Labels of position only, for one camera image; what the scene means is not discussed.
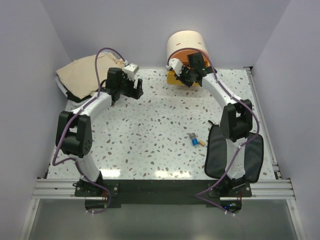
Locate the cream round drawer organizer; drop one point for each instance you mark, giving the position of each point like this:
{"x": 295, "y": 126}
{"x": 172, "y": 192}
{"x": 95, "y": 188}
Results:
{"x": 183, "y": 43}

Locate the beige cloth bag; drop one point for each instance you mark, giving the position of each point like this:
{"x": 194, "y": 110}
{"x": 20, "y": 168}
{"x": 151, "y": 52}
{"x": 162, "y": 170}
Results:
{"x": 81, "y": 77}

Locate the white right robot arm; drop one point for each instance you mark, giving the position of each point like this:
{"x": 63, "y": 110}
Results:
{"x": 237, "y": 116}

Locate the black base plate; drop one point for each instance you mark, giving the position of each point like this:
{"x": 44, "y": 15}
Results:
{"x": 113, "y": 193}

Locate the white basket under bag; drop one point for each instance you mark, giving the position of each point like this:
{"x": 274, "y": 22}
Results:
{"x": 65, "y": 91}

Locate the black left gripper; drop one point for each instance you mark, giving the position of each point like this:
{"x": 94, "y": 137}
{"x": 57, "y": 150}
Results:
{"x": 135, "y": 93}

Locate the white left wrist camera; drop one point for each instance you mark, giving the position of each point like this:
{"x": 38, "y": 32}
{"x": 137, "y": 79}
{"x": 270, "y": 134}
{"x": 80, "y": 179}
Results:
{"x": 131, "y": 70}

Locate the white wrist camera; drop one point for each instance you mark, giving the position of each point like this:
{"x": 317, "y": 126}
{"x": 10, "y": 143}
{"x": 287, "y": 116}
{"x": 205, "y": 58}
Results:
{"x": 175, "y": 67}
{"x": 131, "y": 70}

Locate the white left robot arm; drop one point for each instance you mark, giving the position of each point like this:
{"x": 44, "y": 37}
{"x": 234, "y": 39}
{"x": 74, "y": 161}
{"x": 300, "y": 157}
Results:
{"x": 74, "y": 138}

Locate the aluminium front rail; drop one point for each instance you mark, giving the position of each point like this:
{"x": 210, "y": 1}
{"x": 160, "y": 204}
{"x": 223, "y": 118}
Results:
{"x": 278, "y": 189}

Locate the yellow drawer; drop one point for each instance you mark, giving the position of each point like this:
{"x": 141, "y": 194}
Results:
{"x": 175, "y": 80}

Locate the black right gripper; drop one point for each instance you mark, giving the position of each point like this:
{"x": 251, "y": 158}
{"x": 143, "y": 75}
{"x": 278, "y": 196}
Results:
{"x": 181, "y": 77}

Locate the blue grey small cylinder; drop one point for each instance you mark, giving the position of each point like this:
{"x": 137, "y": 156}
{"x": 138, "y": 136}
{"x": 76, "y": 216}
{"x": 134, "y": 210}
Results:
{"x": 194, "y": 139}

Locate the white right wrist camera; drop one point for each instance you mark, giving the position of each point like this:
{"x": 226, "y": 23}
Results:
{"x": 175, "y": 67}

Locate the dark grey cloth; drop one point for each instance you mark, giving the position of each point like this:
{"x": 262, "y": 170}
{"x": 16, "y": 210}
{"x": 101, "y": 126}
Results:
{"x": 216, "y": 157}

